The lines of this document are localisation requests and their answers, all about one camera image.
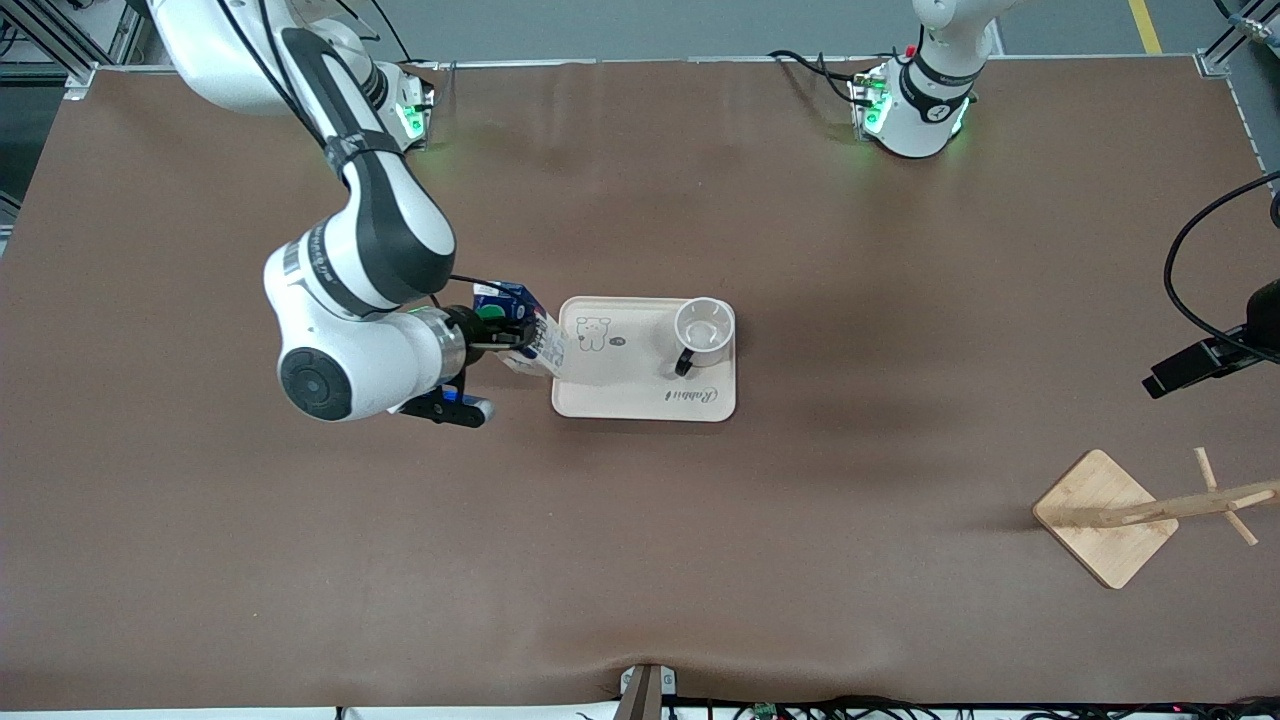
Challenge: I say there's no blue white milk carton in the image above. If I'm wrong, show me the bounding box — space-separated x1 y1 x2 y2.
472 282 569 379

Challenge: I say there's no white mug black handle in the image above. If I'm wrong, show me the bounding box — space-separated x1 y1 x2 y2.
673 297 737 378

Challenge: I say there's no white rabbit print tray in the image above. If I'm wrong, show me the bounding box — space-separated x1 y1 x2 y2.
552 297 738 422

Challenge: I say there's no wooden mug tree stand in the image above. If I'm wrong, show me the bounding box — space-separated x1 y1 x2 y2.
1032 447 1280 590

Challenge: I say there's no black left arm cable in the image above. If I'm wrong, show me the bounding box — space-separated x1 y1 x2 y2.
1164 170 1280 351

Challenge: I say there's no black right base cable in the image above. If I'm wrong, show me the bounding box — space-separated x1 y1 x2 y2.
372 0 443 76

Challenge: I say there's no black base cable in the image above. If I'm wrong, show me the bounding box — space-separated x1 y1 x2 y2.
768 48 866 106
372 0 443 76

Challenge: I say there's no aluminium frame post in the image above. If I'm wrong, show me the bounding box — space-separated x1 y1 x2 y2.
0 0 131 93
1198 0 1280 77

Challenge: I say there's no metal table edge bracket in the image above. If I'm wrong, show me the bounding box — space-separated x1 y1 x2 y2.
620 664 678 720

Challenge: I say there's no black left base cable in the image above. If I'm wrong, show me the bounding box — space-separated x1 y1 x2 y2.
768 48 866 106

